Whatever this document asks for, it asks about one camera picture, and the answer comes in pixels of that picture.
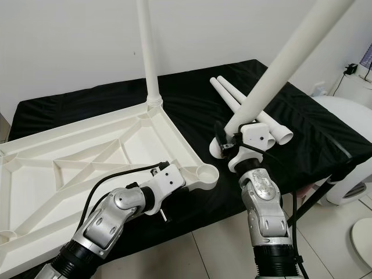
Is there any white plastic table top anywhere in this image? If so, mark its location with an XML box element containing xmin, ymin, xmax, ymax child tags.
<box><xmin>0</xmin><ymin>103</ymin><xmax>220</xmax><ymax>277</ymax></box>

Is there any white plastic floor object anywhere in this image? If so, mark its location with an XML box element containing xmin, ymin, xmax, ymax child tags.
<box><xmin>314</xmin><ymin>96</ymin><xmax>372</xmax><ymax>205</ymax></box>

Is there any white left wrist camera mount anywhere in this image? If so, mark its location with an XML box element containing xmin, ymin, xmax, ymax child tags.
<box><xmin>145</xmin><ymin>164</ymin><xmax>187</xmax><ymax>201</ymax></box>

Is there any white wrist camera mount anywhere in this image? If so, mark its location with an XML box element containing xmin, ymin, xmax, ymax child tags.
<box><xmin>227</xmin><ymin>121</ymin><xmax>271</xmax><ymax>174</ymax></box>
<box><xmin>145</xmin><ymin>164</ymin><xmax>187</xmax><ymax>201</ymax></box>

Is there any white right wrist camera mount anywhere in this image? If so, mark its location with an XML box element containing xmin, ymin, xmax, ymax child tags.
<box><xmin>227</xmin><ymin>121</ymin><xmax>271</xmax><ymax>174</ymax></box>

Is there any white round flat floor disc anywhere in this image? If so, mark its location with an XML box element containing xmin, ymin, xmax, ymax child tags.
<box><xmin>352</xmin><ymin>218</ymin><xmax>372</xmax><ymax>253</ymax></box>

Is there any white plastic table leg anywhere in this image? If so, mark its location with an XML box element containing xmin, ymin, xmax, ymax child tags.
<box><xmin>210</xmin><ymin>77</ymin><xmax>245</xmax><ymax>114</ymax></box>
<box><xmin>137</xmin><ymin>0</ymin><xmax>162</xmax><ymax>108</ymax></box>
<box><xmin>217</xmin><ymin>76</ymin><xmax>294</xmax><ymax>145</ymax></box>
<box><xmin>211</xmin><ymin>0</ymin><xmax>356</xmax><ymax>158</ymax></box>

